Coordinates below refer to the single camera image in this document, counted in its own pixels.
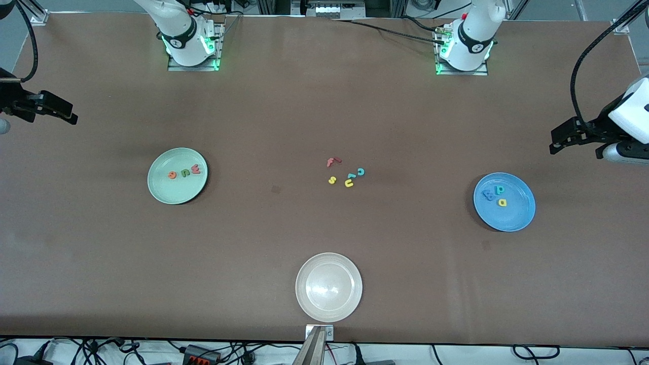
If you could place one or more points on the black power adapter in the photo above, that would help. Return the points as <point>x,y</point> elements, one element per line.
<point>35,361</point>

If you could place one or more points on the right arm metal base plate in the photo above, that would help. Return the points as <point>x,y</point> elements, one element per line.
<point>192,68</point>

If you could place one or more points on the black plug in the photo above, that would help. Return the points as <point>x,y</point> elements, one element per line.
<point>357,357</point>

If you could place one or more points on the silver electronics box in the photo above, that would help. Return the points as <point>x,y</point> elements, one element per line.
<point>332,10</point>

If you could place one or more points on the black orange power strip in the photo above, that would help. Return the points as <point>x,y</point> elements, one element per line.
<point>200,357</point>

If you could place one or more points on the blue plate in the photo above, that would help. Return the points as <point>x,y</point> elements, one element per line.
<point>512,218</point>

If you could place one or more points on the aluminium frame post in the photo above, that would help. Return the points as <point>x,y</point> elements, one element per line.
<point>621,25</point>
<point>39,17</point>

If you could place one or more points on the blue letter m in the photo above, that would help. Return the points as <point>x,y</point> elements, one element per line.
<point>488,194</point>

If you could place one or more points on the pale green plate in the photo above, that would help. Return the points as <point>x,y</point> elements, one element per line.
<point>172,192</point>

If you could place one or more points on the silver mounting bracket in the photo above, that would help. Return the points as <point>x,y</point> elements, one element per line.
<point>329,333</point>

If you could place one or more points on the grey camera mount pole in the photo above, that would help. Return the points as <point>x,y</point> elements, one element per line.
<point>312,352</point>

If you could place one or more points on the red letter f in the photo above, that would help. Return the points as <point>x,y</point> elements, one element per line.
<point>330,162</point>

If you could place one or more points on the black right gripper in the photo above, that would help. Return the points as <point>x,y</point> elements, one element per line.
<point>9,95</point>

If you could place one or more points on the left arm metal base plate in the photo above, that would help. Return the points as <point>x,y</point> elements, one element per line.
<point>461,73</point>

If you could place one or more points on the white plate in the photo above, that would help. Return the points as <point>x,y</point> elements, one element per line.
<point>329,286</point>

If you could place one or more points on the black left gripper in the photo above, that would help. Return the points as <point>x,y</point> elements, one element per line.
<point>600,123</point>

